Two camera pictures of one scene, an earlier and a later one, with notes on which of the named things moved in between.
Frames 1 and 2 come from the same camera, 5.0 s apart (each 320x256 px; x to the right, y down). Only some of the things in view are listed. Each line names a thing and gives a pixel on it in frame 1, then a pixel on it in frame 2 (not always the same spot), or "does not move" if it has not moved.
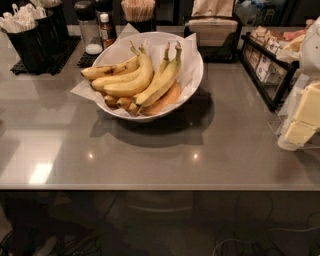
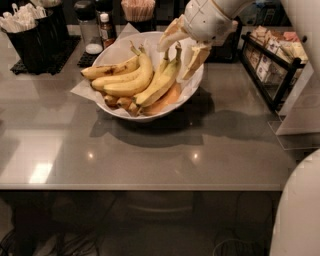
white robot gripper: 311,53 -> 204,20
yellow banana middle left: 101,83 does not move
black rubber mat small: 88,60 does not move
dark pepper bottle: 104,12 does not move
